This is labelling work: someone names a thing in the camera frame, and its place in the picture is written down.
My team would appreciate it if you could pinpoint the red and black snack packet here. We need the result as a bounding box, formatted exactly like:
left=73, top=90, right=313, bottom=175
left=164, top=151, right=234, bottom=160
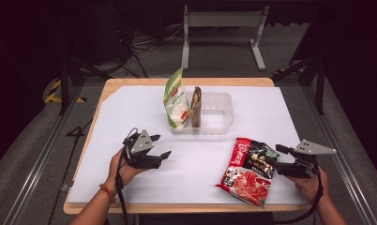
left=215, top=137, right=280, bottom=208

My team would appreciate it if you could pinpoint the grey metal stand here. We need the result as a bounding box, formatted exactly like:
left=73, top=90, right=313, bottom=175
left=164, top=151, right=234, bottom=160
left=180, top=4, right=270, bottom=71

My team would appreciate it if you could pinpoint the aluminium floor rail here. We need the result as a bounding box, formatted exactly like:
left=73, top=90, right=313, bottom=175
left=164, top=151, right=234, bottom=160
left=301, top=83, right=377, bottom=225
left=1, top=84, right=86, bottom=225

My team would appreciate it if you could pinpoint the bundle of black floor cables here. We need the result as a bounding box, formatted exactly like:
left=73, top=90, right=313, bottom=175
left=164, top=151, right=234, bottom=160
left=113, top=22, right=185, bottom=79

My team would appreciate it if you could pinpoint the translucent plastic container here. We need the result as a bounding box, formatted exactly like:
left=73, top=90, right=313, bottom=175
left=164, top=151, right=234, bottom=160
left=171, top=92, right=234, bottom=136

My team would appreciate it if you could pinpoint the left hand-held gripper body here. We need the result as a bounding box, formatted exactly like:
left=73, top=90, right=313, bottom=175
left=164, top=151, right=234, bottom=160
left=123, top=128, right=164, bottom=170

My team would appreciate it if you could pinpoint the red wrist bracelet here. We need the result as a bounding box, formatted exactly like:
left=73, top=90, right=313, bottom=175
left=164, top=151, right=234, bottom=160
left=98, top=183, right=117, bottom=204

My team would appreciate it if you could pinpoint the gold foil snack packet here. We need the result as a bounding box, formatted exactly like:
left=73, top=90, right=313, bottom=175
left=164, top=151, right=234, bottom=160
left=190, top=86, right=204, bottom=128

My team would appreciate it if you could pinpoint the person's left hand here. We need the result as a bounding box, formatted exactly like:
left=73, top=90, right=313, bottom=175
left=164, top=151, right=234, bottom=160
left=107, top=148, right=147, bottom=192

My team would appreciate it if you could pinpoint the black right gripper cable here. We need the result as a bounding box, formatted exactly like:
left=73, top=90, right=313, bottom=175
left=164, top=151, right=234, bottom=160
left=273, top=168, right=324, bottom=225

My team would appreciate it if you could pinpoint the green and white snack packet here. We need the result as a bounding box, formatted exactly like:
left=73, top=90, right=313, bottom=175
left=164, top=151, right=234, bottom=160
left=162, top=67, right=191, bottom=129

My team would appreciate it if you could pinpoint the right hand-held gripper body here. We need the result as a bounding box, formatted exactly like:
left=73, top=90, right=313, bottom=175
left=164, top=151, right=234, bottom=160
left=286, top=139, right=338, bottom=180

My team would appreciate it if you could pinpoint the person's right hand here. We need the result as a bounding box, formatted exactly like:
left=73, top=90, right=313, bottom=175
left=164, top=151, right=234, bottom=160
left=286, top=167, right=331, bottom=204

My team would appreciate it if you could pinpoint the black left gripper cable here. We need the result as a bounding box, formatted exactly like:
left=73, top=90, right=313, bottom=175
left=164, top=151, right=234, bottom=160
left=113, top=127, right=140, bottom=225

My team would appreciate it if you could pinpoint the black stand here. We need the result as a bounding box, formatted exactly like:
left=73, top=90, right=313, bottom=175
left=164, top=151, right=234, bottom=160
left=271, top=56, right=327, bottom=115
left=58, top=57, right=114, bottom=116

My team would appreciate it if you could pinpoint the yellow and black hazard tape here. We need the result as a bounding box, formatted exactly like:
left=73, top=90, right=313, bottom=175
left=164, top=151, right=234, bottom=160
left=44, top=79, right=86, bottom=104

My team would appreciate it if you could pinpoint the wooden table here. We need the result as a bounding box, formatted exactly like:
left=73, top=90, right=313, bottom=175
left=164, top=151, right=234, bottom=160
left=63, top=77, right=312, bottom=216

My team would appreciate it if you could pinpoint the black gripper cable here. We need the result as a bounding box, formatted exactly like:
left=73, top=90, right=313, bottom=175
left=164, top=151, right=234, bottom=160
left=113, top=127, right=140, bottom=225
left=273, top=168, right=324, bottom=225

